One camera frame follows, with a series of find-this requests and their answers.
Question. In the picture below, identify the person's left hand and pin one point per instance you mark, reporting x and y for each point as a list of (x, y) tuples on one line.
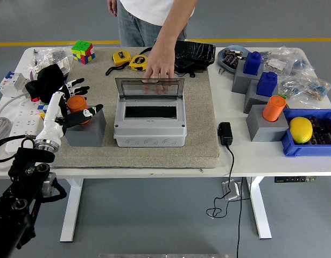
[(161, 64)]

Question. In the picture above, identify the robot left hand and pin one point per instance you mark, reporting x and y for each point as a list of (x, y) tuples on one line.
[(53, 118)]

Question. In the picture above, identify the person's right hand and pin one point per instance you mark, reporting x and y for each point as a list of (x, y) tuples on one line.
[(112, 6)]

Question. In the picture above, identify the orange cylinder battery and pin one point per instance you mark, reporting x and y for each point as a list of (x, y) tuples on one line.
[(273, 110), (76, 103)]

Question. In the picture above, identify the grey electrical box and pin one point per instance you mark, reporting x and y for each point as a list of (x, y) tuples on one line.
[(149, 134)]

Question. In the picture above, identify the person's left forearm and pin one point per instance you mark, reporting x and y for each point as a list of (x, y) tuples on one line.
[(173, 27)]

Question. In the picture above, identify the small dark battery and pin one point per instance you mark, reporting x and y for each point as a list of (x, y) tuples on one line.
[(234, 62), (229, 55)]

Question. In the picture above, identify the small Rubik's cube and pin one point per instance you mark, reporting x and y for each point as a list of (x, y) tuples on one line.
[(42, 108)]

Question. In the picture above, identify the yellow tape measure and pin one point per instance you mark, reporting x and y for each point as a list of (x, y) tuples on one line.
[(120, 57), (138, 62)]

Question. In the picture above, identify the white power strip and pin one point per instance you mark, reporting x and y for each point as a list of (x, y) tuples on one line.
[(22, 123)]

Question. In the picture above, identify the person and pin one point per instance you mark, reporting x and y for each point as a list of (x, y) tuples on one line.
[(138, 27)]

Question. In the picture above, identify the grey holder block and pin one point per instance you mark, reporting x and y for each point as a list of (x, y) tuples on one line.
[(87, 134), (240, 83), (252, 103), (264, 131)]

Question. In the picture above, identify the black cloth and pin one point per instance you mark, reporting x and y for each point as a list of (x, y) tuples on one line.
[(46, 80)]

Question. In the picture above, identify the black wrapped case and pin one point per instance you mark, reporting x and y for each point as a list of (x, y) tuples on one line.
[(197, 52)]

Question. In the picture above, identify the white circuit breaker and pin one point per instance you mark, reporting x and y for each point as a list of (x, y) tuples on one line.
[(12, 84)]

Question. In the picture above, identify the large Rubik's cube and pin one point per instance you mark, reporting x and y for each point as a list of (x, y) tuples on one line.
[(83, 52)]

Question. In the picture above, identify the white socket module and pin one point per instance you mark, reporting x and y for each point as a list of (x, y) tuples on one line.
[(64, 64)]

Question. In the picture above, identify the blue-grey dish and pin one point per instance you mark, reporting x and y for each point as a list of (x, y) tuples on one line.
[(221, 60)]

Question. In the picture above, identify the small metal clip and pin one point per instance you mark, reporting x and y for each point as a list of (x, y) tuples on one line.
[(221, 71)]

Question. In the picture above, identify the thin metal screwdriver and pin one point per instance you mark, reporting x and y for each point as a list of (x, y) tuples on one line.
[(35, 57)]

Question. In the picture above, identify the clear bag of screws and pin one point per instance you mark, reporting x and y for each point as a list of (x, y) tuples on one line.
[(56, 53)]

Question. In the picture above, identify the blue bottle-shaped block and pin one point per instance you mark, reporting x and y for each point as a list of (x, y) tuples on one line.
[(252, 64), (267, 86)]

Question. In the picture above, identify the grey-brown mat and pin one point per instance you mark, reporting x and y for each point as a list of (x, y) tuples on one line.
[(154, 158)]

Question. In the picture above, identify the black power adapter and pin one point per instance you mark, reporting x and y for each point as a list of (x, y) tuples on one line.
[(225, 134)]

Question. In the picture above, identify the white table leg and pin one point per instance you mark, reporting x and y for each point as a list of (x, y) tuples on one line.
[(260, 215), (72, 215)]

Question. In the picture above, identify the clear bag of components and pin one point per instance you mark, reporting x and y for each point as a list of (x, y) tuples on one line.
[(290, 87), (302, 64), (317, 88), (275, 63)]

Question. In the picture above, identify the small green part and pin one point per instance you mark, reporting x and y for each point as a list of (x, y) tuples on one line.
[(282, 95)]

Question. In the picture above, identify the yellow lemon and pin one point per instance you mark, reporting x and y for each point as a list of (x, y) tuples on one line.
[(301, 130)]

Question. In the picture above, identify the blue plastic bin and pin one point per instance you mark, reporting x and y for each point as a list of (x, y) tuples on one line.
[(308, 150)]

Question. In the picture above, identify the black table control panel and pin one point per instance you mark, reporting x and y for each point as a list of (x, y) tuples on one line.
[(295, 179)]

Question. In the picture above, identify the silver metal bracket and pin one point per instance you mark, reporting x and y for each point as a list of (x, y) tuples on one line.
[(231, 191)]

